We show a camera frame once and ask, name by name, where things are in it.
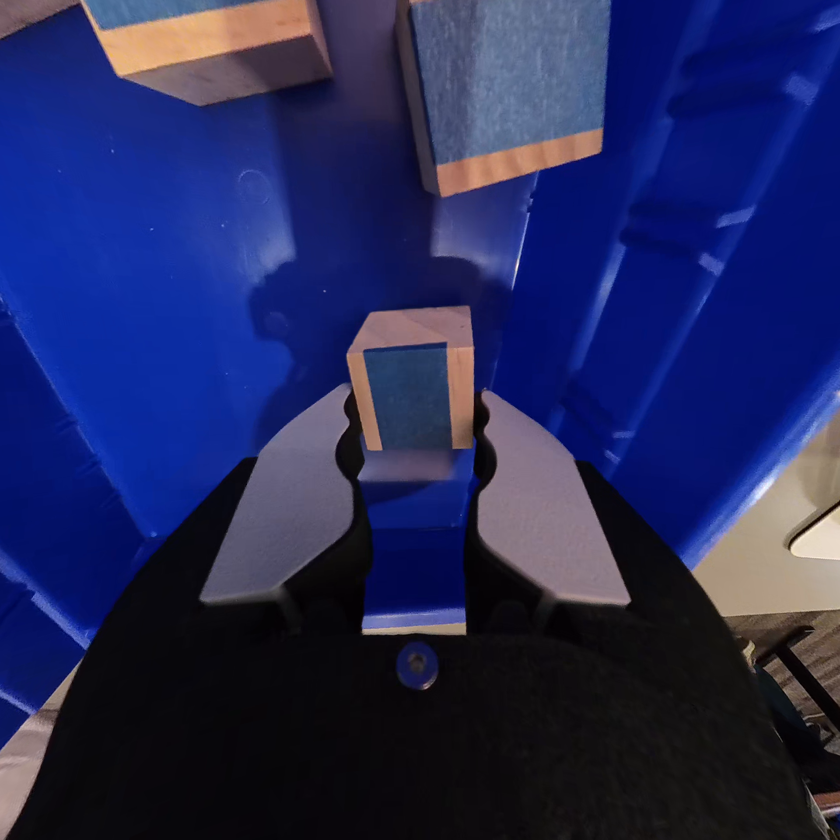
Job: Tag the black metal leg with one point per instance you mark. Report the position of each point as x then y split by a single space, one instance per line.
804 682

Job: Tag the group of wooden cubes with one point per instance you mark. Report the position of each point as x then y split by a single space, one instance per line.
512 79

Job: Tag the white folding stand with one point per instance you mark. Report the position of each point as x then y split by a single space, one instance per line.
820 535

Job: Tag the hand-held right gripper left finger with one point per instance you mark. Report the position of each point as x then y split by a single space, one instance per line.
282 518

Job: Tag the blue-taped wooden cube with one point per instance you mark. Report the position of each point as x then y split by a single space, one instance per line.
410 400

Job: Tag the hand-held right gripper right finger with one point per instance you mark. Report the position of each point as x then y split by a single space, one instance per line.
544 518

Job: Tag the blue plastic bin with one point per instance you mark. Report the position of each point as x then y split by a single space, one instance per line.
164 295

